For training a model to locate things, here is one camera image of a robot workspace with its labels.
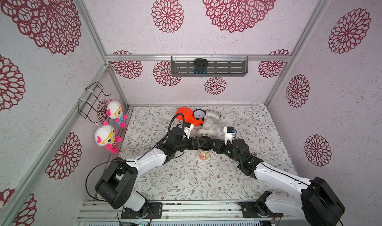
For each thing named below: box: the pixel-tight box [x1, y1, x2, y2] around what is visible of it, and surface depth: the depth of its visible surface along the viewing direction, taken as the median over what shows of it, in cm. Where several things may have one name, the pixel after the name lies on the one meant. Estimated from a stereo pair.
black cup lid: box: [199, 140, 213, 151], surface depth 78 cm
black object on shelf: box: [193, 58, 209, 75], surface depth 91 cm
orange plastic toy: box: [175, 106, 204, 127], surface depth 108 cm
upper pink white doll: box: [106, 99, 129, 128], surface depth 97 cm
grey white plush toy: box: [197, 109, 225, 139], surface depth 97 cm
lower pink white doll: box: [94, 120, 122, 154], surface depth 82 cm
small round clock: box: [192, 108, 206, 121], surface depth 115 cm
